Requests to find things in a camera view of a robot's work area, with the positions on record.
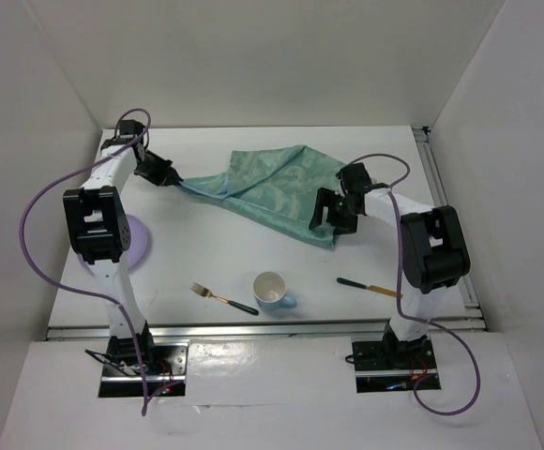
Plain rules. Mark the gold fork dark handle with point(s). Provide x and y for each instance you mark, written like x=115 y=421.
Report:
x=206 y=293

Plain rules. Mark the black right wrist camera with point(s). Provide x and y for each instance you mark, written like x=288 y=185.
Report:
x=354 y=179

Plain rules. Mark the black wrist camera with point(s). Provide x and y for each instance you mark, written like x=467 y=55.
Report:
x=354 y=179
x=130 y=128

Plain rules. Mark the gold knife dark handle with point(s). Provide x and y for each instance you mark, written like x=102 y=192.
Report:
x=373 y=288

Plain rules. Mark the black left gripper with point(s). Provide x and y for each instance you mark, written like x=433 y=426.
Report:
x=160 y=177

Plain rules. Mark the light blue ceramic mug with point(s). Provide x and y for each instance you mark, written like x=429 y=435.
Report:
x=271 y=295

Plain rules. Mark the aluminium front frame rail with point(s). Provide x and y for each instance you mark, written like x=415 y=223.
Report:
x=261 y=330

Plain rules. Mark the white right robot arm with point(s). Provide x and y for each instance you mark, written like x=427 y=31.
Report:
x=432 y=255

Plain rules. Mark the teal green cloth napkin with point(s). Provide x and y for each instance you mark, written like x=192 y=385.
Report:
x=276 y=188

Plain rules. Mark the lavender plastic plate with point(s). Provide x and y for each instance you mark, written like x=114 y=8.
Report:
x=139 y=242

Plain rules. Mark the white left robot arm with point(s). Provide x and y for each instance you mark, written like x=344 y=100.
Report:
x=99 y=232

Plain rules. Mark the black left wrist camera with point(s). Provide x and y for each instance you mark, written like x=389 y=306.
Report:
x=130 y=128

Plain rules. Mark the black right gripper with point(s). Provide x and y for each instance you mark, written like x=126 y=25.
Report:
x=328 y=198

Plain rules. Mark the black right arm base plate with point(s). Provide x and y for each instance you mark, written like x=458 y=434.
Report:
x=376 y=373

